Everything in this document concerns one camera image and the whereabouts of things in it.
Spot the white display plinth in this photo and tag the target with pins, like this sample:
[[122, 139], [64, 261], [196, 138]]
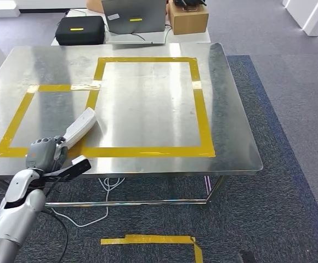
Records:
[[296, 11]]

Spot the black device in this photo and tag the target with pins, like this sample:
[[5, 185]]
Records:
[[189, 3]]

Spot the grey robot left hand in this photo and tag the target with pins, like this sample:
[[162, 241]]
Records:
[[39, 154]]

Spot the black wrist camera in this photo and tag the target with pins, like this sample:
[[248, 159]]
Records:
[[79, 165], [245, 257]]

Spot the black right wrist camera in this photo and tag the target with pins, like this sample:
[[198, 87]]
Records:
[[245, 257]]

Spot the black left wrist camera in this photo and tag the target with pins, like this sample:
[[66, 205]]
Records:
[[79, 165]]

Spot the brown cardboard box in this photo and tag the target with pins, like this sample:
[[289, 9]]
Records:
[[187, 21]]

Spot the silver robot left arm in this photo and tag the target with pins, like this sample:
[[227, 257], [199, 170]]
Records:
[[16, 214]]

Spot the stainless steel workbench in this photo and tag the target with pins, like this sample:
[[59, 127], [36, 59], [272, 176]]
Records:
[[230, 109]]

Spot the black zip case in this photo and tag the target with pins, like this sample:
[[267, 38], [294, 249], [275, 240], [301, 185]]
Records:
[[88, 34]]

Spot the small yellow tape frame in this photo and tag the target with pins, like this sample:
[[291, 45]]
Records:
[[14, 123]]

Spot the white low platform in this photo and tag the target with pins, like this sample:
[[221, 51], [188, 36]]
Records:
[[0, 9]]

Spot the grey laptop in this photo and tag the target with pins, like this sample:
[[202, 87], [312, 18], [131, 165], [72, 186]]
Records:
[[148, 14]]

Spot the white curved car part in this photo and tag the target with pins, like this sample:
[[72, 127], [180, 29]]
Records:
[[79, 127]]

